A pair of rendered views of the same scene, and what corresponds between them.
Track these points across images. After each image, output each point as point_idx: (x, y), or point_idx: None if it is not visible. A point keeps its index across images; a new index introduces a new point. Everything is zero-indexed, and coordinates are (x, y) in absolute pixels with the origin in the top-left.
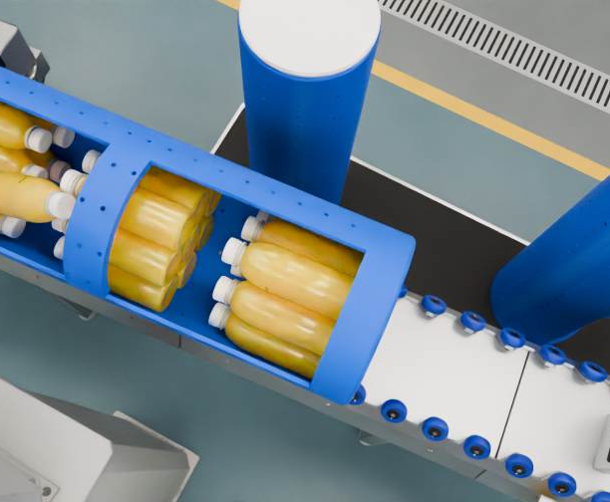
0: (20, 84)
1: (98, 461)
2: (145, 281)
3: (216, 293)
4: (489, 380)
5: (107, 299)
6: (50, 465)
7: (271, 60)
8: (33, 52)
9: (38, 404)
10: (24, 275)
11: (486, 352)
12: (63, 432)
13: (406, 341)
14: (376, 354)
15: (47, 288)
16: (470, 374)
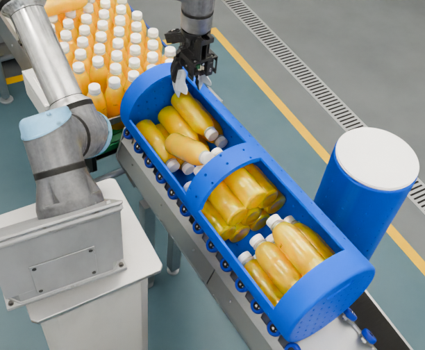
0: (221, 104)
1: (151, 269)
2: (219, 218)
3: (253, 239)
4: None
5: (198, 212)
6: (129, 257)
7: (344, 165)
8: None
9: (141, 230)
10: (154, 202)
11: None
12: (144, 248)
13: (340, 349)
14: (318, 344)
15: (160, 214)
16: None
